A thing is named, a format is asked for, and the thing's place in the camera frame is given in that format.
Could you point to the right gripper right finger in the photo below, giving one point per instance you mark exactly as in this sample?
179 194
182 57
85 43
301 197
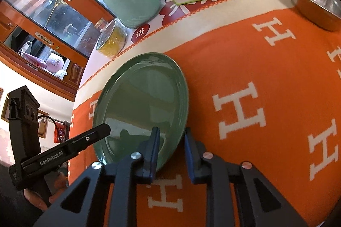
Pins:
199 170

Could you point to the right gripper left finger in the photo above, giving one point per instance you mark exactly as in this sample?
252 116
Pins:
148 166

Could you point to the green round plate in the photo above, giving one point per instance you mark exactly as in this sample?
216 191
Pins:
148 91

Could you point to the left hand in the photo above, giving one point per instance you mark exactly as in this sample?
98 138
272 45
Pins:
40 196

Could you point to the orange H pattern blanket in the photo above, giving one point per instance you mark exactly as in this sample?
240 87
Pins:
264 87

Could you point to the yellow foil bowl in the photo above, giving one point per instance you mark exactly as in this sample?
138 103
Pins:
112 39

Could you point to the mint green canister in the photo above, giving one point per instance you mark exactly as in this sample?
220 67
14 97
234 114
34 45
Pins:
134 13

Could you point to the pink printed tablecloth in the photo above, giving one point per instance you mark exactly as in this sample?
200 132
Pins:
186 11

